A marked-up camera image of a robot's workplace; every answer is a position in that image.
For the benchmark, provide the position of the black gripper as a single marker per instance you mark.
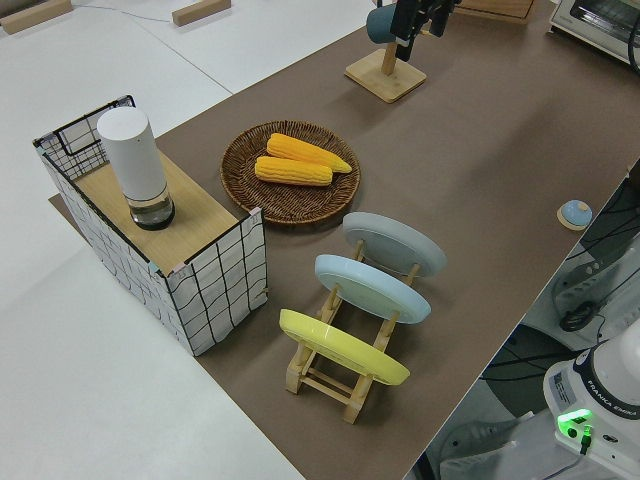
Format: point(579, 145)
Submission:
point(440, 3)

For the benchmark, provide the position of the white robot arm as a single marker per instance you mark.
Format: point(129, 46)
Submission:
point(600, 400)

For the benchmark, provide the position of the dark blue mug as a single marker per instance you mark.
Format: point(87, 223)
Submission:
point(379, 25)

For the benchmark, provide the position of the wooden mug tree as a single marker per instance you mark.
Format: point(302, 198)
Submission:
point(387, 80)

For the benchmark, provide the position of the brown table mat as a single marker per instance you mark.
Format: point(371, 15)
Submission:
point(475, 150)

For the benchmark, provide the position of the white toaster oven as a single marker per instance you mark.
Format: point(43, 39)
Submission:
point(595, 25)

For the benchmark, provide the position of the yellow corn cob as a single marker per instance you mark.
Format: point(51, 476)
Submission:
point(292, 172)
point(300, 147)

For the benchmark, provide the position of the gray plate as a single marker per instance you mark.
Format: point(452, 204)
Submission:
point(395, 242)

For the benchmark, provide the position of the wooden block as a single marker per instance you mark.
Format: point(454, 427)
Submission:
point(200, 10)
point(30, 16)

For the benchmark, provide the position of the brown wicker basket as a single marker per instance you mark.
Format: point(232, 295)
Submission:
point(250, 165)

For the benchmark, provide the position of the blue dome button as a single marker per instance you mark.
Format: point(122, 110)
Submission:
point(575, 212)

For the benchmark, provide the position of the light blue plate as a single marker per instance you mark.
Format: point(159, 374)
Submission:
point(370, 290)

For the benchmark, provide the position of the white cylinder bottle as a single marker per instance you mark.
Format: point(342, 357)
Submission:
point(132, 155)

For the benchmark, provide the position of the yellow plate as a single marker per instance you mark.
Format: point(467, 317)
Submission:
point(340, 347)

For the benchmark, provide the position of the wooden plate rack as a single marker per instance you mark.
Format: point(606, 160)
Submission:
point(330, 390)

